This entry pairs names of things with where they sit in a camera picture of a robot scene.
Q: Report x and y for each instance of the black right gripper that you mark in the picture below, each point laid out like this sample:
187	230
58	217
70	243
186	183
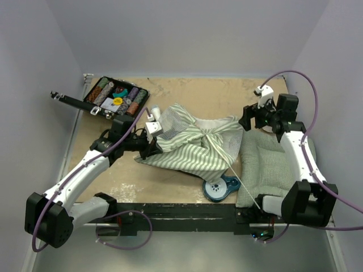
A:
249	113

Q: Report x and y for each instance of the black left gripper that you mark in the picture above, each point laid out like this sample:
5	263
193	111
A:
150	149

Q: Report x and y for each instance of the green striped pet tent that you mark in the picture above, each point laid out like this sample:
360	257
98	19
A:
204	148

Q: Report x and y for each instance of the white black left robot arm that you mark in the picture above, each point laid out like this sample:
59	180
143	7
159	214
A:
53	216

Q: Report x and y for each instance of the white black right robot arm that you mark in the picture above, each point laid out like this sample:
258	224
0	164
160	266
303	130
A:
306	203

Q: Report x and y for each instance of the green checkered pet cushion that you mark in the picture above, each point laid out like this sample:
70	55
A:
265	168

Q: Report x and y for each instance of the teal pet bowl stand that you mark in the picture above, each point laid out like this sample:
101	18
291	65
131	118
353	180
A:
222	189

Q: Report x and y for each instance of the red poker chip stack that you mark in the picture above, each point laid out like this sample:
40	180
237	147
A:
131	111

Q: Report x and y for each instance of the white toy microphone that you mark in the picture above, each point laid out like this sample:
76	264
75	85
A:
156	112

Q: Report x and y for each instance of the yellow big blind button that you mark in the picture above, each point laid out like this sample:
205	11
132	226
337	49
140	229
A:
118	101

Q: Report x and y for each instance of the white playing card deck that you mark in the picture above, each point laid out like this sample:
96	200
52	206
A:
108	104

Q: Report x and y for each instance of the purple poker chip stack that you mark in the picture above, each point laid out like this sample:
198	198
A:
133	93

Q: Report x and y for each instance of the teal dealer button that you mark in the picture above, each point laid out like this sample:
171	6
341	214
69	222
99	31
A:
120	92

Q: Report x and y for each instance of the black poker chip case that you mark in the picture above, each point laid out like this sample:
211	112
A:
96	96

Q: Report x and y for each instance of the green yellow chip stack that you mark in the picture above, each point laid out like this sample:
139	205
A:
103	82

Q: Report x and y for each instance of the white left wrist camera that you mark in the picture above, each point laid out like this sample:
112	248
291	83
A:
153	126

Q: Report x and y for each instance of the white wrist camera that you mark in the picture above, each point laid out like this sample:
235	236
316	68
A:
153	126
265	94

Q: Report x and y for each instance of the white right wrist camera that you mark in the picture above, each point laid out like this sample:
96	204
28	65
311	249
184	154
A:
265	94

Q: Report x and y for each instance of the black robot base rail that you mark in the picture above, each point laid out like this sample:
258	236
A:
188	217

